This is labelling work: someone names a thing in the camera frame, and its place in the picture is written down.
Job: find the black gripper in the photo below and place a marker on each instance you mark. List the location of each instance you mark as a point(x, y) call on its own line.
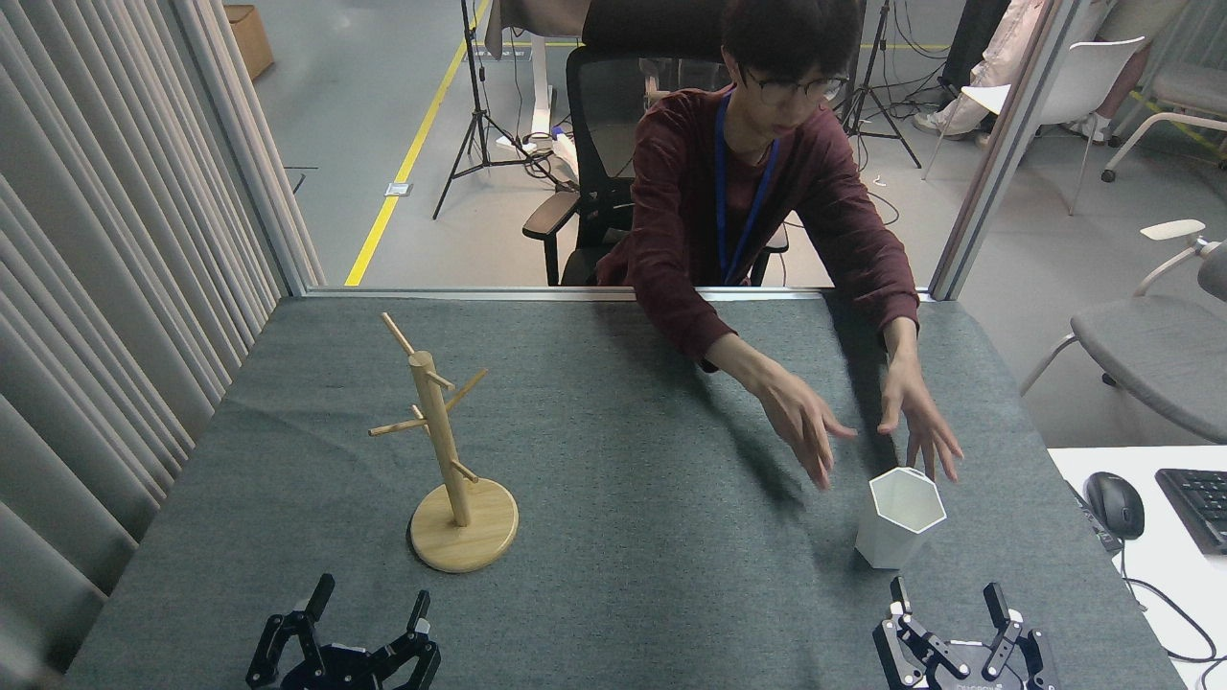
point(973, 682)
point(340, 671)

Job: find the white hexagonal cup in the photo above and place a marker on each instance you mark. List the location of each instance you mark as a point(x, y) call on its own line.
point(896, 537)

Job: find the wooden cup rack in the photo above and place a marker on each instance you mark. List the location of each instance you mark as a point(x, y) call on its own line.
point(465, 537)

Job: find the person's left hand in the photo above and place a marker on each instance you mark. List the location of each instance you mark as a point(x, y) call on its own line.
point(915, 412)

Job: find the person's right hand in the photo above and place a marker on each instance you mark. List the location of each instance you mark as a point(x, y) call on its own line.
point(800, 417)

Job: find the black computer mouse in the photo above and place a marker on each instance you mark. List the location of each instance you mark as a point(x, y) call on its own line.
point(1115, 503)

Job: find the black keyboard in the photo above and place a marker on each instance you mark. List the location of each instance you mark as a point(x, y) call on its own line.
point(1198, 503)

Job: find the grey chair with white armrest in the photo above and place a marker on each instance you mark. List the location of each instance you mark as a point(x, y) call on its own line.
point(1150, 355)

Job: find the silver table edge bar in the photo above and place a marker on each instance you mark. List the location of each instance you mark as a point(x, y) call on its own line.
point(460, 291)

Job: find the beige pleated curtain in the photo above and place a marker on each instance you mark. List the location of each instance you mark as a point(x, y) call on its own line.
point(96, 287)

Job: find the black tripod stand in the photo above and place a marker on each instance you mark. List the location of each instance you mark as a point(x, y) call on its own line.
point(877, 96)
point(472, 115)

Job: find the white plastic chair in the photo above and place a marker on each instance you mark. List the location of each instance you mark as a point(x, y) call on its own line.
point(1093, 81)

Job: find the black glasses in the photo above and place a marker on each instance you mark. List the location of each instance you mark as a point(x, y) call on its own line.
point(786, 88)

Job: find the person in pale trousers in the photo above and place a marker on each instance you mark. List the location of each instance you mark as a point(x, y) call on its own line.
point(1007, 48)

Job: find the black office chair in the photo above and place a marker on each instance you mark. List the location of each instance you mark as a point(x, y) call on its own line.
point(594, 96)

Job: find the white standing desk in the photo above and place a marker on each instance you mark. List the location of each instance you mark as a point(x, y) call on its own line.
point(539, 67)

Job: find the cardboard box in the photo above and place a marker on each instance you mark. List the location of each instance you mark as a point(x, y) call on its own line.
point(249, 38)

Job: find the silver metal post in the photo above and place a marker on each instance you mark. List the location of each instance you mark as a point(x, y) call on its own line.
point(1002, 144)

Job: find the grey chair with white frame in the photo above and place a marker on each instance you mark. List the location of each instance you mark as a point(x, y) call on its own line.
point(1189, 91)

